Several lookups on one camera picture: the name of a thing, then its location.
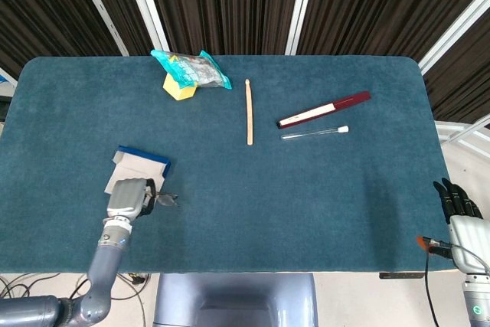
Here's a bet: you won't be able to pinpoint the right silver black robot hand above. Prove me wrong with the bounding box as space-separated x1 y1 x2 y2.
433 177 490 273

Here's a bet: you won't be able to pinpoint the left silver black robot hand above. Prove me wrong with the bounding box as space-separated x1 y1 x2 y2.
105 177 158 225

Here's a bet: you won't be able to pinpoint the blue printed glasses case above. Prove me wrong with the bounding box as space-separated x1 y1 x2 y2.
104 145 172 195

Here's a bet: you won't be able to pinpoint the thin wire-frame glasses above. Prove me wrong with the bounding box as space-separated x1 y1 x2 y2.
152 192 180 208

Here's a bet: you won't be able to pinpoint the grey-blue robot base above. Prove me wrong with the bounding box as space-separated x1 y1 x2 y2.
152 273 319 327

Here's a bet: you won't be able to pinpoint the dark red flat case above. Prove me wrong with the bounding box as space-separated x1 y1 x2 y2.
276 90 372 129

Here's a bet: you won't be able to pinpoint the yellow cube box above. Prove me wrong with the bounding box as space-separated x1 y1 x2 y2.
162 73 199 102

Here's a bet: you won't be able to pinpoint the teal fabric table cover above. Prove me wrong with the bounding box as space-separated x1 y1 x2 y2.
0 54 456 275

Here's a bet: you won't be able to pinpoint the teal plastic snack bag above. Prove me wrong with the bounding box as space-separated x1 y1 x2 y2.
150 49 233 90

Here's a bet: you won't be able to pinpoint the wooden drumstick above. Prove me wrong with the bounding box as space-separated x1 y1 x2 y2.
244 78 254 146

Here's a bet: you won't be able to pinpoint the glass test tube white stopper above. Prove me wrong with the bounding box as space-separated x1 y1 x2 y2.
280 125 350 142

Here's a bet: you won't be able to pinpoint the dark brown pleated curtain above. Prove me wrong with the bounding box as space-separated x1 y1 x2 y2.
0 0 490 125

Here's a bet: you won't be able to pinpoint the black cable with orange plug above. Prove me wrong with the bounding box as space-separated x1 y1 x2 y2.
416 234 490 327

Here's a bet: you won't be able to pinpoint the loose floor cables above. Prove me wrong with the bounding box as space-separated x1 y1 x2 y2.
0 272 151 327

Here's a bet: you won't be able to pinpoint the white metal rack frame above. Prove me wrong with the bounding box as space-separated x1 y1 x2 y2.
434 114 490 152

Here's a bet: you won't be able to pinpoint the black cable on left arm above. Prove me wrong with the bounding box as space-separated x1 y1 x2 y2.
68 279 93 302

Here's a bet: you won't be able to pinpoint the white frame post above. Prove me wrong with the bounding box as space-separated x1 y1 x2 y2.
120 0 171 53
416 0 490 75
70 0 129 57
285 0 319 56

